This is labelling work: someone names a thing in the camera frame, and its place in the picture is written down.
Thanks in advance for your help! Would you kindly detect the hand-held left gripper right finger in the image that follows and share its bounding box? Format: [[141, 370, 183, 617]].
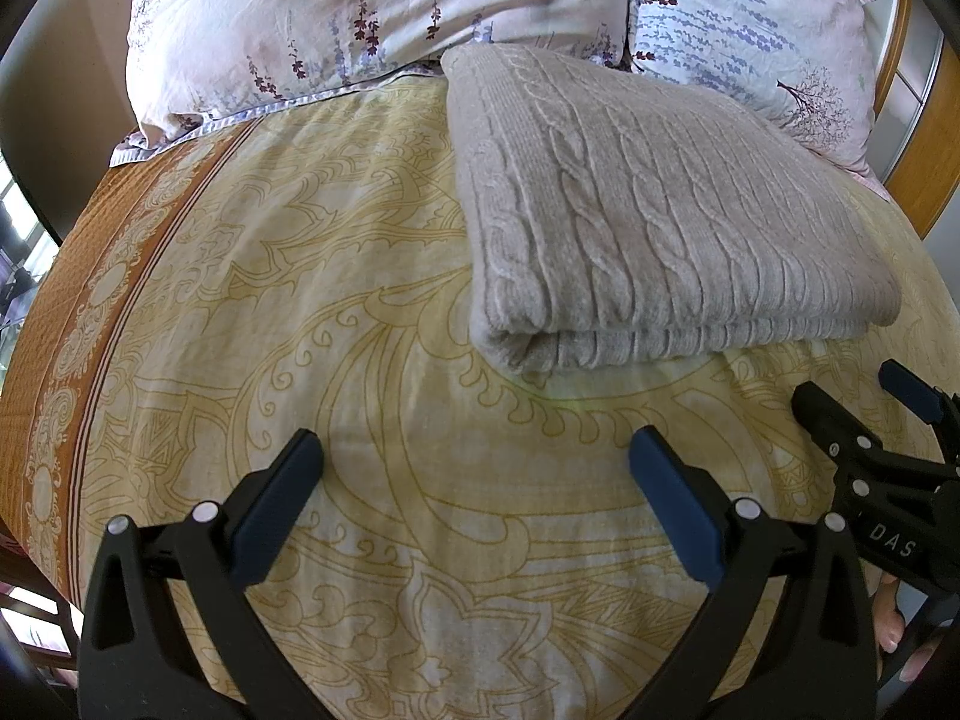
[[622, 426, 878, 720]]

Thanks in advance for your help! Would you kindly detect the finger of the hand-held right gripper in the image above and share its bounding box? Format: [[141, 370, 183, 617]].
[[877, 360, 960, 460], [791, 381, 884, 478]]

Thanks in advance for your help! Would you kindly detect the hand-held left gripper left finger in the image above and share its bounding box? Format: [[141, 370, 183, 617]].
[[79, 429, 325, 720]]

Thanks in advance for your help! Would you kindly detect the cream cable-knit sweater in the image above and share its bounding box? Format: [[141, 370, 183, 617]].
[[439, 45, 905, 380]]

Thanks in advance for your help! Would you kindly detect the person's right hand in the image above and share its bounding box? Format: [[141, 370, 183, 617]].
[[872, 572, 937, 685]]

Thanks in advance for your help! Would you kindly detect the yellow orange patterned bedspread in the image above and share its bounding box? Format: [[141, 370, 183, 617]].
[[0, 71, 960, 720]]

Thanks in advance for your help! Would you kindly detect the wooden headboard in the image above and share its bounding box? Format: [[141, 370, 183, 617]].
[[874, 0, 960, 235]]

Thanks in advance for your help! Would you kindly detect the blue floral pillow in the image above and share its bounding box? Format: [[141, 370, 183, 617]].
[[626, 0, 893, 200]]

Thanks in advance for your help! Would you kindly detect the pink floral pillow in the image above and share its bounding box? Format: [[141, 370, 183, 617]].
[[109, 0, 638, 170]]

